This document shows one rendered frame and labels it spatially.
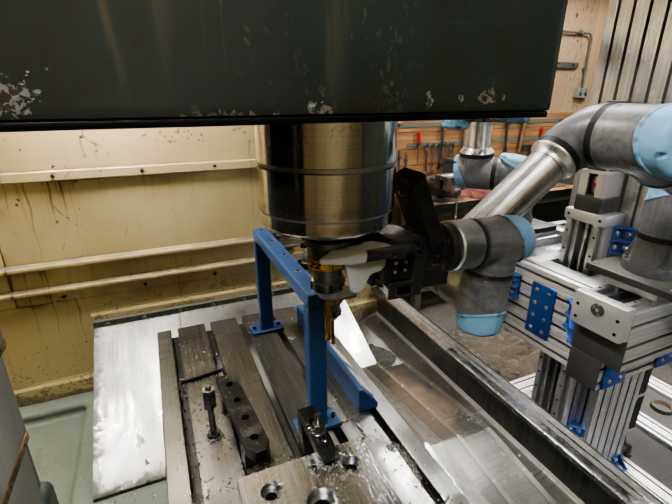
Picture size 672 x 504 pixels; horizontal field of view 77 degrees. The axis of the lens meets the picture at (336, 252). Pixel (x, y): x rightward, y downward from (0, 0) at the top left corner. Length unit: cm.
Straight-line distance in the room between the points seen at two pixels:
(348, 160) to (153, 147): 110
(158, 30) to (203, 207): 121
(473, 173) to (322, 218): 117
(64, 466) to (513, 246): 136
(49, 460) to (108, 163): 89
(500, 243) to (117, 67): 52
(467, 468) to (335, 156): 91
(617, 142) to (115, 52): 75
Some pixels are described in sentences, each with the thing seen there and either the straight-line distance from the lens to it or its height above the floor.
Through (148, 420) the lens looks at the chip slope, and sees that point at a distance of 143.
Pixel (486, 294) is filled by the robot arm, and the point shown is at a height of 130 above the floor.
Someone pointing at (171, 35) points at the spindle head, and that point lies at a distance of 33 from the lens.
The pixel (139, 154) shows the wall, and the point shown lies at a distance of 147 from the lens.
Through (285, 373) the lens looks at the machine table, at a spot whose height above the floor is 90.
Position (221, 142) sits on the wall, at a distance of 148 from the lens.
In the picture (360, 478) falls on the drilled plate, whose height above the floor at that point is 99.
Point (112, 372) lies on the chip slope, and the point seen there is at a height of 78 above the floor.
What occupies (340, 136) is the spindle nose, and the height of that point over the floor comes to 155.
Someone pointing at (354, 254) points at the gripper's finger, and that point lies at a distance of 49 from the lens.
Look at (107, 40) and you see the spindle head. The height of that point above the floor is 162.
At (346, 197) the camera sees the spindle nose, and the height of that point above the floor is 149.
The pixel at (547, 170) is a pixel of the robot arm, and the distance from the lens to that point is 88.
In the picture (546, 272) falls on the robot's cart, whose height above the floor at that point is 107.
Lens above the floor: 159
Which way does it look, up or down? 21 degrees down
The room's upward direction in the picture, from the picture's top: straight up
